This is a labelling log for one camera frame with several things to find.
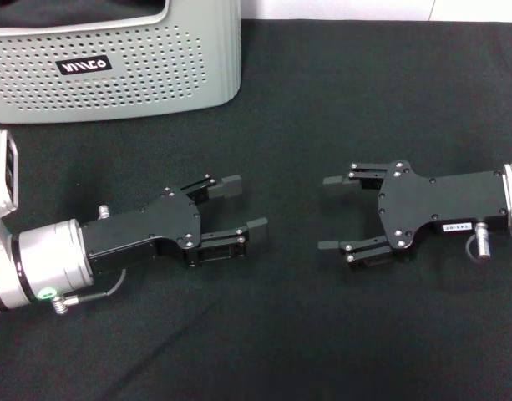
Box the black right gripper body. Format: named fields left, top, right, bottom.
left=376, top=160, right=509, bottom=251

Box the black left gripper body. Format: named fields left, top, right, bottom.
left=80, top=187, right=203, bottom=272

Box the black tablecloth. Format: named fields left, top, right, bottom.
left=0, top=18, right=512, bottom=401

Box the grey perforated storage basket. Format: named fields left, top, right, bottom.
left=0, top=0, right=243, bottom=125

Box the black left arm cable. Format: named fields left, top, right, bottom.
left=53, top=266, right=128, bottom=314

